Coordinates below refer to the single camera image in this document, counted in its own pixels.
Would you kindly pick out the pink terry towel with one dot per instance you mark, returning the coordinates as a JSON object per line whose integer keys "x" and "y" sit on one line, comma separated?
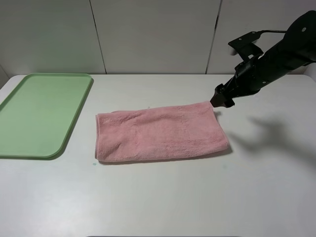
{"x": 164, "y": 133}

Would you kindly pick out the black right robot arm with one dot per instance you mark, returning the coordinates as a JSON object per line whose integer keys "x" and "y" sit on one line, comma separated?
{"x": 296, "y": 49}

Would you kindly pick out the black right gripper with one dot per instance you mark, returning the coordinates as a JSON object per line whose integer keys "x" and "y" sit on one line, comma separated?
{"x": 247, "y": 81}

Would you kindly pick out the green plastic tray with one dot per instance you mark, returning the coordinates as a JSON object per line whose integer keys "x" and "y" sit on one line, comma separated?
{"x": 38, "y": 116}

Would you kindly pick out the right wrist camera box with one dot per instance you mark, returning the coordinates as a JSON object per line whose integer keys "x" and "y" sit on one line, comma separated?
{"x": 245, "y": 45}

